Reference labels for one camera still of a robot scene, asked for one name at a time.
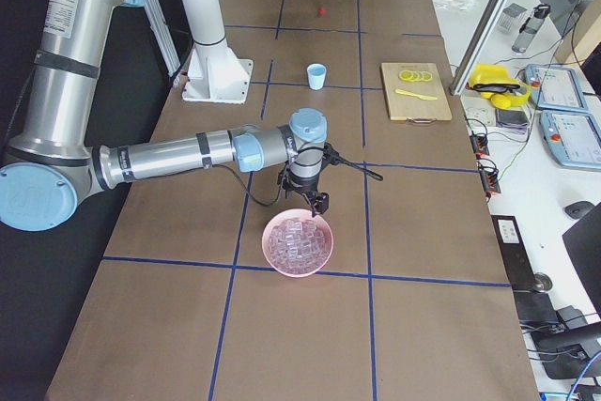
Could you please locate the yellow bag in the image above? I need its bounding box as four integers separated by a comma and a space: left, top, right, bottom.
468, 64, 532, 110

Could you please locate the pink bowl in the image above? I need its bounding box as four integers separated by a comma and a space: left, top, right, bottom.
262, 208, 333, 278

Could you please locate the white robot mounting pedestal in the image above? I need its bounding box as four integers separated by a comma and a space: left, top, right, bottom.
181, 0, 254, 104

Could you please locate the light blue plastic cup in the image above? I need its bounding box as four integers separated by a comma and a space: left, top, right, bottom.
306, 63, 327, 90

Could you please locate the grey water bottle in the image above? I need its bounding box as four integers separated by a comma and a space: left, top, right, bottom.
512, 4, 551, 54

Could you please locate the yellow plastic knife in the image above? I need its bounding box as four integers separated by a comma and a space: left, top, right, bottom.
394, 88, 438, 100

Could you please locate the teach pendant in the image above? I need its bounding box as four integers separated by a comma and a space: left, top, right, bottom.
524, 64, 589, 113
539, 110, 601, 170

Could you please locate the aluminium frame post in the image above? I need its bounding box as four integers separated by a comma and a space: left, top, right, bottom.
449, 0, 507, 96

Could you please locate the top lemon slice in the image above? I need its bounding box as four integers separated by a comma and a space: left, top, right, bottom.
398, 70, 415, 82

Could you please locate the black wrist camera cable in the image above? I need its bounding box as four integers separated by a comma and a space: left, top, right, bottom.
224, 140, 384, 208

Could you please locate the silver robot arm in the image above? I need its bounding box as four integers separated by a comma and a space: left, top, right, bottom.
1, 0, 331, 231

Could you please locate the bamboo cutting board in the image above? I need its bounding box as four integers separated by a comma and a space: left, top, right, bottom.
380, 62, 453, 124

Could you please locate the upper teach pendant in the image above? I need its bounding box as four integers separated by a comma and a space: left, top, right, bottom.
524, 64, 589, 113

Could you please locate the lower teach pendant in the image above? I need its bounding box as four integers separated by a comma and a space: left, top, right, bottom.
539, 110, 601, 170

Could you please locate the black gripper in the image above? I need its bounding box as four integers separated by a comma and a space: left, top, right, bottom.
277, 164, 330, 217

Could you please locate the clear ice cubes pile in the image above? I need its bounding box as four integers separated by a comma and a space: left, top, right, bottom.
267, 218, 330, 275

